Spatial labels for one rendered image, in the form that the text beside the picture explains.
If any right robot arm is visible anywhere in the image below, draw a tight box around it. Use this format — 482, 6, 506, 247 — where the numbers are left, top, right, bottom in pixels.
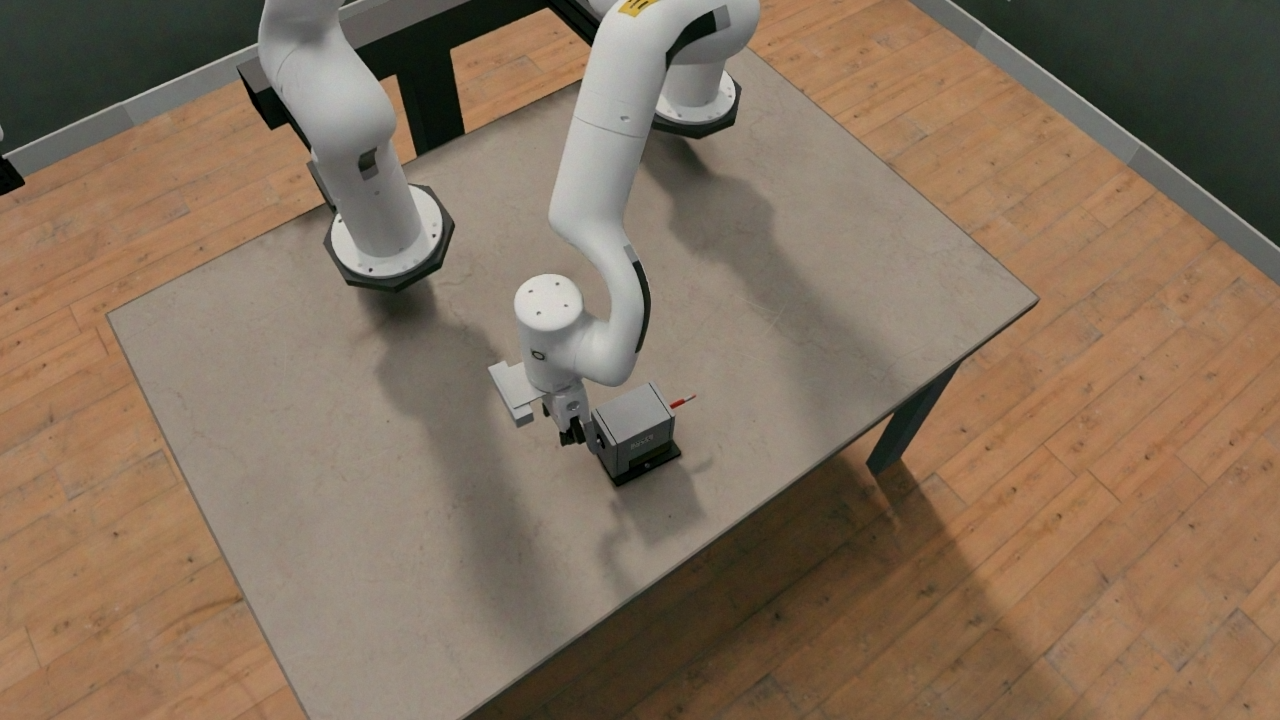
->
259, 0, 443, 279

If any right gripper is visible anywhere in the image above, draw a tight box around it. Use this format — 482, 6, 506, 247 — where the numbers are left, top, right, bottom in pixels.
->
0, 126, 26, 196

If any grey pencil sharpener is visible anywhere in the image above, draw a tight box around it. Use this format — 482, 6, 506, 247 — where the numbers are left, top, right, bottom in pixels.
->
579, 380, 696, 487

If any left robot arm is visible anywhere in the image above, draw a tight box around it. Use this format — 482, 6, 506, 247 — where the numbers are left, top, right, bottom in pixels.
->
488, 0, 760, 428

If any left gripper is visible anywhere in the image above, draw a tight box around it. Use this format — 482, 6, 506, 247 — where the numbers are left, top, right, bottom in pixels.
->
541, 379, 590, 446

